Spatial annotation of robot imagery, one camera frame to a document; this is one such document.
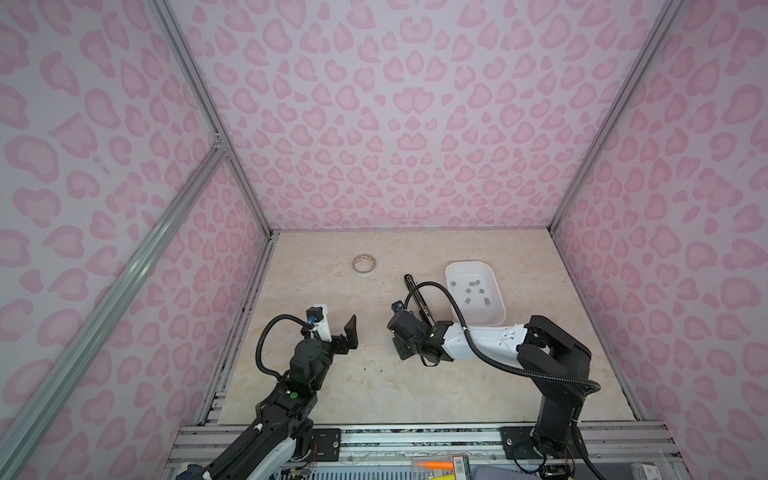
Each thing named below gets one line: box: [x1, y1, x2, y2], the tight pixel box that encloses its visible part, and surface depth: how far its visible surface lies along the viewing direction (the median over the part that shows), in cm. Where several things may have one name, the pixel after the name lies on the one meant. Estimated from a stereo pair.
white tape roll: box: [352, 254, 378, 278], surface depth 112 cm
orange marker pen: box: [417, 461, 455, 471], surface depth 72 cm
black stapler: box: [404, 274, 436, 327], surface depth 100 cm
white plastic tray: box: [445, 260, 507, 327], surface depth 104 cm
